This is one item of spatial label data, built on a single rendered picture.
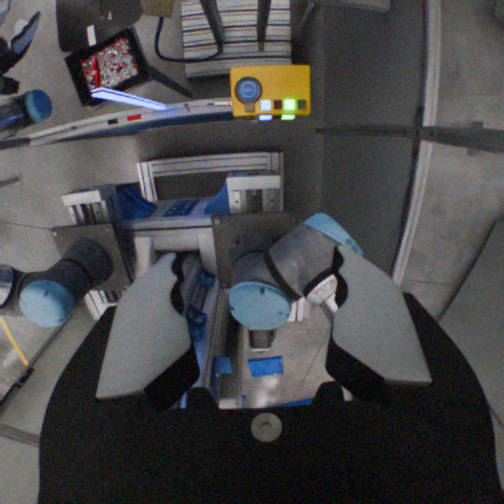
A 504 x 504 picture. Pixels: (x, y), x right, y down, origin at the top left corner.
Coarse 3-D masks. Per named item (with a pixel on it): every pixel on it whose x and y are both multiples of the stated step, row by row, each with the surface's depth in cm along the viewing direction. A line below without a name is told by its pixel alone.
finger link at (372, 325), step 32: (352, 256) 10; (352, 288) 8; (384, 288) 8; (352, 320) 7; (384, 320) 7; (352, 352) 6; (384, 352) 6; (416, 352) 6; (352, 384) 6; (416, 384) 5
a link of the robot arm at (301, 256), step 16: (304, 224) 42; (320, 224) 39; (336, 224) 38; (288, 240) 42; (304, 240) 40; (320, 240) 38; (336, 240) 37; (352, 240) 38; (272, 256) 42; (288, 256) 40; (304, 256) 39; (320, 256) 37; (288, 272) 40; (304, 272) 39; (320, 272) 37; (304, 288) 39; (320, 288) 36; (320, 304) 38
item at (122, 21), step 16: (64, 0) 25; (80, 0) 25; (96, 0) 25; (112, 0) 25; (128, 0) 25; (64, 16) 27; (80, 16) 27; (96, 16) 27; (128, 16) 26; (64, 32) 29; (80, 32) 29; (96, 32) 28; (112, 32) 28; (64, 48) 31; (80, 48) 31
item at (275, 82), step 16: (240, 80) 41; (256, 80) 41; (272, 80) 41; (288, 80) 41; (304, 80) 41; (272, 96) 43; (288, 96) 43; (304, 96) 43; (240, 112) 44; (256, 112) 44; (272, 112) 44; (288, 112) 44; (304, 112) 44
